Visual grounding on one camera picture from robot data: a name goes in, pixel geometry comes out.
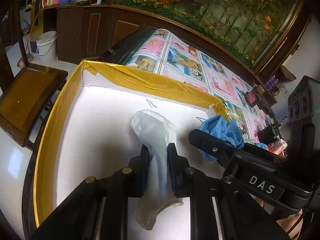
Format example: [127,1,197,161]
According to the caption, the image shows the plain blue towel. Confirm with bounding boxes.
[199,115,244,149]

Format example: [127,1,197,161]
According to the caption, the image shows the white cloth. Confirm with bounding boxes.
[131,109,183,230]

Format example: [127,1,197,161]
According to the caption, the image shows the person's right hand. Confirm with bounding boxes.
[277,210,303,239]

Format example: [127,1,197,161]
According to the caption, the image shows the pink tissue pack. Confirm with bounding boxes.
[268,139,287,155]

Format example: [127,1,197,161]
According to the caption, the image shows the black cylindrical container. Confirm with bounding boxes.
[258,125,280,145]

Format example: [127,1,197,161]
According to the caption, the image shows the dark bottle pink label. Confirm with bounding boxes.
[245,85,264,108]

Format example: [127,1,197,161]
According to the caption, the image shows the yellow taped storage box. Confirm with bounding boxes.
[33,60,226,225]

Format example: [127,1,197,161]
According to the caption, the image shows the colourful printed tablecloth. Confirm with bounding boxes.
[125,29,269,142]

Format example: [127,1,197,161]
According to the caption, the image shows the brown wooden chair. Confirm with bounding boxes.
[1,0,68,151]

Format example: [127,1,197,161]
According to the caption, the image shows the artificial flower display panel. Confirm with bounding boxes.
[116,0,300,69]

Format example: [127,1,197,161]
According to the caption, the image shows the white plastic bucket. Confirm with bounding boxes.
[36,31,57,63]

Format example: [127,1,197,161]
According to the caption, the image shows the dark wooden cabinet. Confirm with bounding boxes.
[56,4,278,106]

